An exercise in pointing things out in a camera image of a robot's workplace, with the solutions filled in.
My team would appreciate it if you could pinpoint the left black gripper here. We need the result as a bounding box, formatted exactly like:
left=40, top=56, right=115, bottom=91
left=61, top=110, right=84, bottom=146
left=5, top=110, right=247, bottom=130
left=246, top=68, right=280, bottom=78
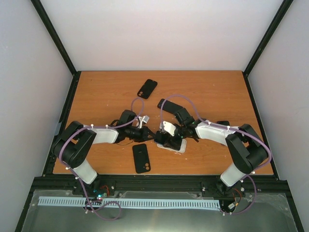
left=126, top=126, right=157, bottom=143

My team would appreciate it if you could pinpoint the black smartphone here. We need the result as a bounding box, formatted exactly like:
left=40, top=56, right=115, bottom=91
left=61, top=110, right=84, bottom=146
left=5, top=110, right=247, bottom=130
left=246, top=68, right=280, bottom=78
left=163, top=138, right=183, bottom=151
left=216, top=120, right=230, bottom=126

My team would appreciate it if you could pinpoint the white phone case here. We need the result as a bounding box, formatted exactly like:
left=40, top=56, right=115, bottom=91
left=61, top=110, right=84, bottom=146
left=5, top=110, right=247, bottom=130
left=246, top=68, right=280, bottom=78
left=156, top=139, right=187, bottom=153

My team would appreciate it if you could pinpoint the black phone case top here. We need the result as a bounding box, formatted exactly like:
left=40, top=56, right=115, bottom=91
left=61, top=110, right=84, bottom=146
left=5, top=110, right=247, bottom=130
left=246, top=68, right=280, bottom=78
left=137, top=79, right=157, bottom=99

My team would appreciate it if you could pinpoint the black phone case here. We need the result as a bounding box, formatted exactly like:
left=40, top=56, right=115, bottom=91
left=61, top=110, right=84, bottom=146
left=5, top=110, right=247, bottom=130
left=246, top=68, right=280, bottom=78
left=137, top=79, right=157, bottom=99
left=132, top=144, right=151, bottom=174
left=162, top=101, right=183, bottom=116

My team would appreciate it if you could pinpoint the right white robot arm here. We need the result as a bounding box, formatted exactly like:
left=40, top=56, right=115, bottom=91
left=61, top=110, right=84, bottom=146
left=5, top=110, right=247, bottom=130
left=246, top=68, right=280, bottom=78
left=158, top=108, right=271, bottom=187

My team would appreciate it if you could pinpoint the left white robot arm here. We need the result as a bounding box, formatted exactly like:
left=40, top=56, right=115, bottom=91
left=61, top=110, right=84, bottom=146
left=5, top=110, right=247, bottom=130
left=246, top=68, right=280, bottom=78
left=51, top=110, right=155, bottom=195

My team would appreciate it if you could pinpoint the black phone case front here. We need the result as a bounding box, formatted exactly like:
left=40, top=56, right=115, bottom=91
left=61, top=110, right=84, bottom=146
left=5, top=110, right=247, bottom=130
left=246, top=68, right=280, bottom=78
left=132, top=144, right=151, bottom=174

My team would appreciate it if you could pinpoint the black phone case middle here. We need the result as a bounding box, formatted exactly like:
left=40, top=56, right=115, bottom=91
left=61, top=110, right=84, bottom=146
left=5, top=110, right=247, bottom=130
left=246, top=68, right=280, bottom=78
left=162, top=101, right=183, bottom=116

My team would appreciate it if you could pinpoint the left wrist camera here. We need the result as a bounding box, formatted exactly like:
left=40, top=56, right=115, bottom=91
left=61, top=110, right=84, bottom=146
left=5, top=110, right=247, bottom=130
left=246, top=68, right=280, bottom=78
left=136, top=116, right=149, bottom=129

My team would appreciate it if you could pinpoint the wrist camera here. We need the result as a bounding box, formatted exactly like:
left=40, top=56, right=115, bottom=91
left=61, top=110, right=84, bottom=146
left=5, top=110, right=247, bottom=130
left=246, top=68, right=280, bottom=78
left=154, top=121, right=176, bottom=146
left=136, top=116, right=149, bottom=129

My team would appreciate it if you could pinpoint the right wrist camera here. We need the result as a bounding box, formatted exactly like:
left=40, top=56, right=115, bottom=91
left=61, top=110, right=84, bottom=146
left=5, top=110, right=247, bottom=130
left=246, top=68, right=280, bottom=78
left=154, top=121, right=176, bottom=146

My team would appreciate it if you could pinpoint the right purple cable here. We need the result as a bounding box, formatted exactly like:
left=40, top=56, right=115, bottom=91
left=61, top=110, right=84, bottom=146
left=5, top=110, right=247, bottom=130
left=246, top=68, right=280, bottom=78
left=160, top=94, right=272, bottom=216

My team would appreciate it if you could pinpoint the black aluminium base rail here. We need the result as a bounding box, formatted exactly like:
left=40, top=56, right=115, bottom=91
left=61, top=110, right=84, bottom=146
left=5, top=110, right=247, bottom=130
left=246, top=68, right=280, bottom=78
left=33, top=174, right=289, bottom=200

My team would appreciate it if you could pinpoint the light blue cable duct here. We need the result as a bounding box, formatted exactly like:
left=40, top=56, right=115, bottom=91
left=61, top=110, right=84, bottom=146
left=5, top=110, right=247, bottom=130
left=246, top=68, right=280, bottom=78
left=37, top=196, right=220, bottom=211

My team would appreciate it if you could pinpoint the left black frame post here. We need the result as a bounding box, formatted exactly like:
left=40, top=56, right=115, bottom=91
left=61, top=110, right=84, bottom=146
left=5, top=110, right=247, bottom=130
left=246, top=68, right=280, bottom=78
left=31, top=0, right=79, bottom=77

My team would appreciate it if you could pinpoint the black frame post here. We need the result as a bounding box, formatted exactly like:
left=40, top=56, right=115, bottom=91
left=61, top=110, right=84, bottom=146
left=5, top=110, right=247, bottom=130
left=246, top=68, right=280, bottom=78
left=243, top=0, right=293, bottom=79
left=31, top=0, right=79, bottom=77

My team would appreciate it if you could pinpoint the right black frame post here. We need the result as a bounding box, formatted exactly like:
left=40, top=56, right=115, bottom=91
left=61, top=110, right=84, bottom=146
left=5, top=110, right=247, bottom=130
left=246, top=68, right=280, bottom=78
left=243, top=0, right=293, bottom=79

